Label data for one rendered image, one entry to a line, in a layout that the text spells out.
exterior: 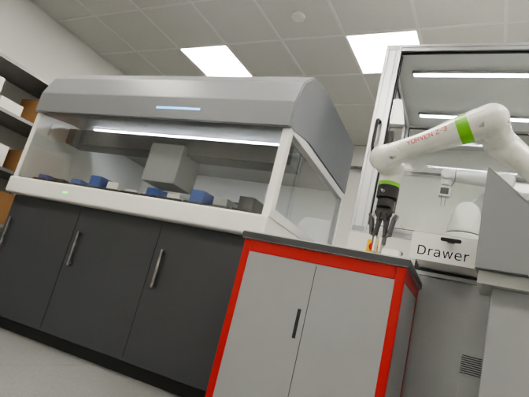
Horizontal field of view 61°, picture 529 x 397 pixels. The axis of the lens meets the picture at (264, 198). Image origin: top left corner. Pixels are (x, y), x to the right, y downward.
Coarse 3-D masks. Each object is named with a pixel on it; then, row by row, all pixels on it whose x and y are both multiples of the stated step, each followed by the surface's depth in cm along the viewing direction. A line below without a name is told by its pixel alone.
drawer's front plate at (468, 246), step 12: (420, 240) 177; (432, 240) 175; (468, 240) 170; (420, 252) 175; (432, 252) 174; (444, 252) 172; (456, 252) 170; (468, 252) 169; (444, 264) 172; (456, 264) 169; (468, 264) 168
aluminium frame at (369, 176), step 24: (408, 48) 236; (432, 48) 231; (456, 48) 226; (480, 48) 221; (504, 48) 216; (528, 48) 212; (384, 72) 237; (384, 96) 233; (384, 120) 228; (360, 192) 222; (360, 216) 218
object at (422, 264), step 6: (420, 264) 194; (426, 264) 191; (432, 264) 187; (438, 264) 184; (438, 270) 198; (444, 270) 195; (450, 270) 191; (456, 270) 188; (462, 270) 184; (468, 270) 181; (474, 270) 178; (474, 276) 192
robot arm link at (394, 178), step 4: (400, 164) 192; (400, 168) 192; (404, 168) 195; (392, 172) 190; (396, 172) 191; (400, 172) 193; (404, 172) 195; (380, 176) 196; (384, 176) 194; (388, 176) 193; (392, 176) 192; (396, 176) 193; (400, 176) 194; (380, 180) 195; (384, 180) 193; (388, 180) 192; (392, 180) 192; (396, 180) 193; (400, 180) 194; (392, 184) 192; (396, 184) 192; (400, 184) 195
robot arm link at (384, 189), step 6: (378, 186) 196; (384, 186) 193; (390, 186) 192; (396, 186) 192; (378, 192) 194; (384, 192) 191; (390, 192) 191; (396, 192) 192; (390, 198) 192; (396, 198) 192
